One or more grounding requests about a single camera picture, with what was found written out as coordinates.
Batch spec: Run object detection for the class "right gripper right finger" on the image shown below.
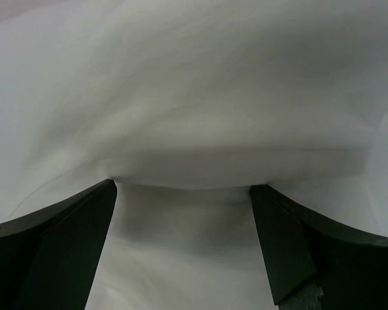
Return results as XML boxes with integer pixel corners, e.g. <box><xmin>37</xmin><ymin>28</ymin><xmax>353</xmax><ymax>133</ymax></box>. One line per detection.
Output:
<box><xmin>249</xmin><ymin>185</ymin><xmax>388</xmax><ymax>310</ymax></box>

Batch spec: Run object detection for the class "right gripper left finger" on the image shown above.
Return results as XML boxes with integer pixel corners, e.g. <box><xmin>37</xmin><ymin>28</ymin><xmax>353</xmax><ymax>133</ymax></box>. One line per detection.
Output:
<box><xmin>0</xmin><ymin>180</ymin><xmax>117</xmax><ymax>310</ymax></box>

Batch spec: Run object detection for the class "white t-shirt red print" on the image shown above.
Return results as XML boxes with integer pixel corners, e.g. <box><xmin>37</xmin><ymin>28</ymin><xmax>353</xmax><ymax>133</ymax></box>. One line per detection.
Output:
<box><xmin>0</xmin><ymin>1</ymin><xmax>388</xmax><ymax>309</ymax></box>

